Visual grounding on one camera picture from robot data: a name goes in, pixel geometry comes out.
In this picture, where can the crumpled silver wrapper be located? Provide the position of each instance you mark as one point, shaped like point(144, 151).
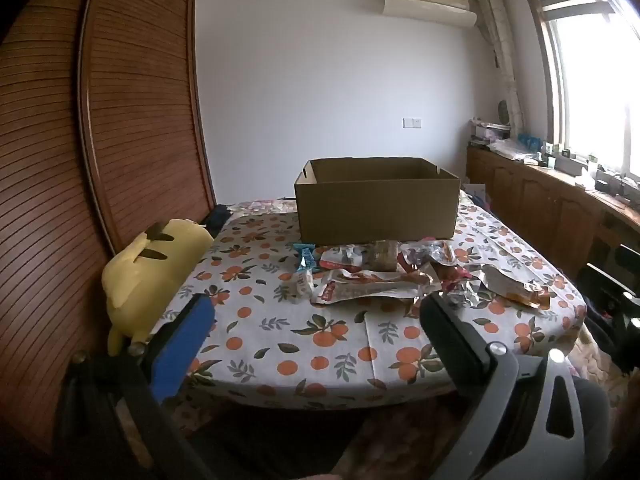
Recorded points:
point(462, 295)

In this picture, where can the round dark green object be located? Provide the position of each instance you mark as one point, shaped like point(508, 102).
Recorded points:
point(503, 112)

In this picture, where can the dark blue cloth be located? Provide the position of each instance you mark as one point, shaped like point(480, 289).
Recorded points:
point(217, 217)

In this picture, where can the long white box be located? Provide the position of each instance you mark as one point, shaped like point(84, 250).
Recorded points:
point(570, 165)

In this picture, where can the brown cardboard box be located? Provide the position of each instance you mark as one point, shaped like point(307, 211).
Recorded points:
point(375, 210)

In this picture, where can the red brown snack packet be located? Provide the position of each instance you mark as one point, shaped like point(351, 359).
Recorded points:
point(446, 252)

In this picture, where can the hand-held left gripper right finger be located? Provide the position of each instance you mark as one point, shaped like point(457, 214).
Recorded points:
point(450, 330)

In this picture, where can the clear packet of brown snack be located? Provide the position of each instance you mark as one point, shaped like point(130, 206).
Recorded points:
point(384, 256)

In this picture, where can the orange brown snack packet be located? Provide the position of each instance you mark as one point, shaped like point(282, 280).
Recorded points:
point(510, 285)

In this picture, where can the white air conditioner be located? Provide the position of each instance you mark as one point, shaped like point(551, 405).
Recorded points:
point(425, 2)

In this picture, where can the small white snack packet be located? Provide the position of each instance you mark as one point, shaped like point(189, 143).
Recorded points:
point(300, 285)

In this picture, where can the small blue snack packet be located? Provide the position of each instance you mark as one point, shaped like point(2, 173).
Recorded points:
point(305, 256)

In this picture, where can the white wall switch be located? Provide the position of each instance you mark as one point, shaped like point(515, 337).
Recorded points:
point(412, 122)

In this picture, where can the stack of white boxes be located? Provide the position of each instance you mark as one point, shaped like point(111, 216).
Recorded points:
point(487, 132)

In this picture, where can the white paper card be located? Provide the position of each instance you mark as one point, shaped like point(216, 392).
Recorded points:
point(477, 192)

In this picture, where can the pink floral quilt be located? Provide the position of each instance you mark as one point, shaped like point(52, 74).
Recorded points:
point(265, 206)

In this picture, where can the window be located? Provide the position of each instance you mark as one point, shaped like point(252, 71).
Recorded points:
point(595, 75)

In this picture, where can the red white snack packet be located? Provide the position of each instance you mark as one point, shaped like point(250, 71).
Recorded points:
point(345, 257)

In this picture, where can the silver foil snack packet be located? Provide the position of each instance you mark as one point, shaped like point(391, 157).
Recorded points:
point(417, 252)

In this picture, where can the black office chair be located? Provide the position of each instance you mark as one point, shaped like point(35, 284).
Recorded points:
point(610, 290)

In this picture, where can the clear plastic bag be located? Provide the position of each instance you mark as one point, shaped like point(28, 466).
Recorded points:
point(510, 149)

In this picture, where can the white wrapped pipe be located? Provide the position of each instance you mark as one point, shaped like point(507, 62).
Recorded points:
point(502, 60)

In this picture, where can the wooden slatted wardrobe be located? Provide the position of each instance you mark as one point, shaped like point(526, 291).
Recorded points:
point(125, 110)

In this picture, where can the orange print bedsheet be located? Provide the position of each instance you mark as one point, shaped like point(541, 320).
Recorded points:
point(280, 330)

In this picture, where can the wooden cabinet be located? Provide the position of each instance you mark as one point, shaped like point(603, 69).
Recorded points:
point(540, 205)

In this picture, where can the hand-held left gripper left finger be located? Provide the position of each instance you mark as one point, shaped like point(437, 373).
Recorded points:
point(182, 345)

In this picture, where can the yellow plush toy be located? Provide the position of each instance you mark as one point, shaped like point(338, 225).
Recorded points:
point(145, 280)

